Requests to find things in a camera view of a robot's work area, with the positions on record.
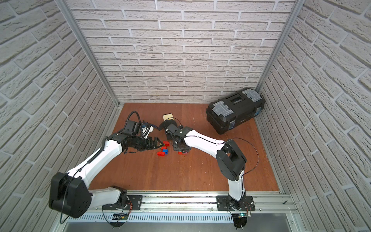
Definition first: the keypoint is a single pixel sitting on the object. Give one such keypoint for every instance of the black work glove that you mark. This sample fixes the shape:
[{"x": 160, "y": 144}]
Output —
[{"x": 166, "y": 123}]

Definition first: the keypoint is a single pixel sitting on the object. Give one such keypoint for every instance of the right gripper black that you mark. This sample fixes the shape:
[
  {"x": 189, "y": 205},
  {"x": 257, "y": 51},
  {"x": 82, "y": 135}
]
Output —
[{"x": 176, "y": 149}]

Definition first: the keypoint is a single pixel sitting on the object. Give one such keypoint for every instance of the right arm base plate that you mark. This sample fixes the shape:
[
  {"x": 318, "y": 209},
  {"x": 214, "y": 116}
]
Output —
[{"x": 227, "y": 203}]

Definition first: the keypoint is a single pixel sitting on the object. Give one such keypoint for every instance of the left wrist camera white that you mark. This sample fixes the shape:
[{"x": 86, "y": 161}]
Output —
[{"x": 146, "y": 129}]

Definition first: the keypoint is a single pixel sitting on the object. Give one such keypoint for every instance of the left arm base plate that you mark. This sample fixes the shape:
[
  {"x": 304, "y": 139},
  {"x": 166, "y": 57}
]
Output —
[{"x": 127, "y": 202}]

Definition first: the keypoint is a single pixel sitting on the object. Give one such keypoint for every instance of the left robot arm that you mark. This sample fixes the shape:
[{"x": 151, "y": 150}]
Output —
[{"x": 70, "y": 193}]

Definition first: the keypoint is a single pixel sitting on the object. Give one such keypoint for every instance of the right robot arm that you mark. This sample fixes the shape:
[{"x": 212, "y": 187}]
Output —
[{"x": 231, "y": 160}]

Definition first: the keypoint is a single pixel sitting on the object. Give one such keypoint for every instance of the aluminium rail frame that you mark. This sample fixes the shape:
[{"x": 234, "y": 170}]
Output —
[{"x": 274, "y": 211}]

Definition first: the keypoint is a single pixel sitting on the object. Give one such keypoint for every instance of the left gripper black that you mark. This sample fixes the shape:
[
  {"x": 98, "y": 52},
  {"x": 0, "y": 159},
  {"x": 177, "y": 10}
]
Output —
[{"x": 142, "y": 142}]

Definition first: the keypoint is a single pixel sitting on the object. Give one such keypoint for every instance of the black plastic toolbox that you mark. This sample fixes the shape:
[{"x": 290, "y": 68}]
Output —
[{"x": 235, "y": 109}]

